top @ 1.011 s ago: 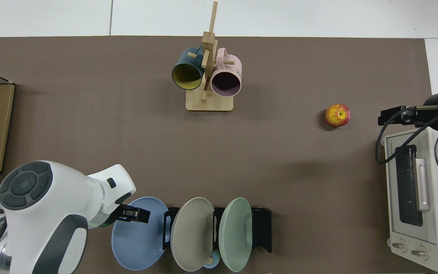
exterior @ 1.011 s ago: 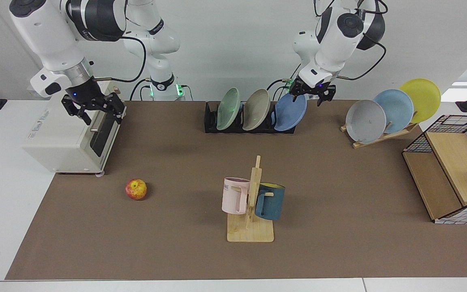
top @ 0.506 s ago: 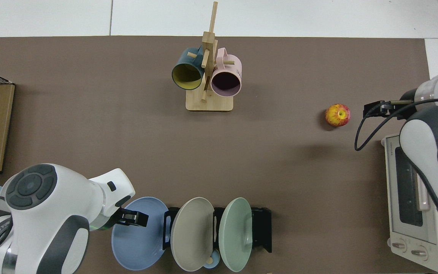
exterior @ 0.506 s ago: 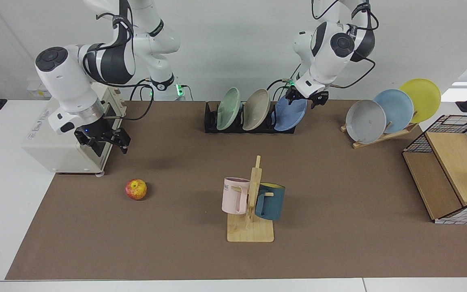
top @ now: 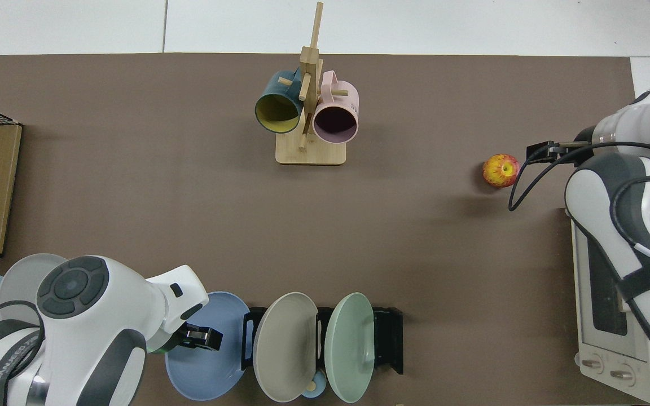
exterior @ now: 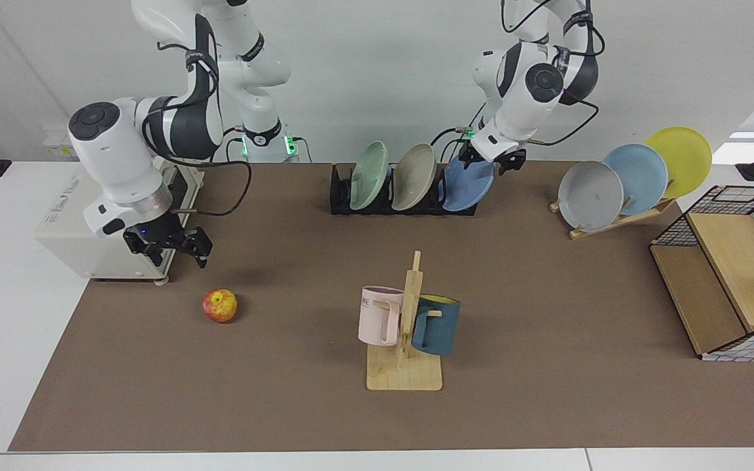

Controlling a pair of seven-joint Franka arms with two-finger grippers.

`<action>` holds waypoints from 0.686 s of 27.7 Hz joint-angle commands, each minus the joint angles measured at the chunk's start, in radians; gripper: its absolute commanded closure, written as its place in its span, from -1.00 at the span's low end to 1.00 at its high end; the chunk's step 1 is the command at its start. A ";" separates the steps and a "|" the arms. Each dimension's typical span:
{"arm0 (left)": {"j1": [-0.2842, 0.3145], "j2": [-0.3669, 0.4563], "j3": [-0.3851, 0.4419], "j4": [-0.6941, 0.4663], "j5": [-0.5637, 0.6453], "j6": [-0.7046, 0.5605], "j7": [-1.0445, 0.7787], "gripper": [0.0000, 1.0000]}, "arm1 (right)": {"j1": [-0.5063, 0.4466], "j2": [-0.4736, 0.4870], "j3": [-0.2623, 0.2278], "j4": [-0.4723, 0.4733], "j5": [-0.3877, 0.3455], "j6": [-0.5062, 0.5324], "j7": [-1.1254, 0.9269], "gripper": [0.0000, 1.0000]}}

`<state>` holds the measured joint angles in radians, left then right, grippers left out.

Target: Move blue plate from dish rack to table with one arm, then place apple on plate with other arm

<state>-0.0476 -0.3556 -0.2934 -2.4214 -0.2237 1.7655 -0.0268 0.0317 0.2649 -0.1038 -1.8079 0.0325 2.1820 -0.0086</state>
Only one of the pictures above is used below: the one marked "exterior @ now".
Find wire basket with wooden floor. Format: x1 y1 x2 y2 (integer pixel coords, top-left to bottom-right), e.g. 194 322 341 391
650 185 754 362

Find beige plate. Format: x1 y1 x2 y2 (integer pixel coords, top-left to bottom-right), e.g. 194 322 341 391
391 143 438 212

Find red yellow apple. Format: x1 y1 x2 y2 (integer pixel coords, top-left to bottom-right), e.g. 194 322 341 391
202 288 238 324

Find wooden mug stand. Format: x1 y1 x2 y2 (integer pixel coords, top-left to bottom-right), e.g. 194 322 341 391
367 251 444 392

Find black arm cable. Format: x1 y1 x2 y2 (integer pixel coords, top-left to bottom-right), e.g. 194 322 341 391
141 43 253 218
429 0 607 164

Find black dish rack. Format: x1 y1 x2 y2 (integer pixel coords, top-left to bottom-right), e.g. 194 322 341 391
330 164 479 217

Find pink mug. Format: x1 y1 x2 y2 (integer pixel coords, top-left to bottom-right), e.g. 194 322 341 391
358 286 405 346

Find pale green plate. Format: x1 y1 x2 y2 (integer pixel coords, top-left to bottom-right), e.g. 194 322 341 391
350 141 389 211

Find brown table cloth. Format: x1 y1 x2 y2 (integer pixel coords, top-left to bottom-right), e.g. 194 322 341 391
9 162 754 452

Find dark blue mug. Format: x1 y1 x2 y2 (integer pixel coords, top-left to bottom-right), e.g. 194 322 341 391
411 295 461 357

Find pale toaster oven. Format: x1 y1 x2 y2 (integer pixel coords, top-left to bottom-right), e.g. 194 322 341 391
35 162 206 285

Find small white box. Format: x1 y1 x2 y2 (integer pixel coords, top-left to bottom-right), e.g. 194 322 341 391
43 128 80 161

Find light blue plate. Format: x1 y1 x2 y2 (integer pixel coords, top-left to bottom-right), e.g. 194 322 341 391
603 143 669 217

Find wooden plate rack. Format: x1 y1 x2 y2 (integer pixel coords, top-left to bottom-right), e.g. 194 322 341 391
549 196 675 241

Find grey plate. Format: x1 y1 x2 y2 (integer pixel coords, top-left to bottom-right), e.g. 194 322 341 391
558 161 624 233

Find yellow plate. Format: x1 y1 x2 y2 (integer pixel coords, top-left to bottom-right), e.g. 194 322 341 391
645 126 713 200

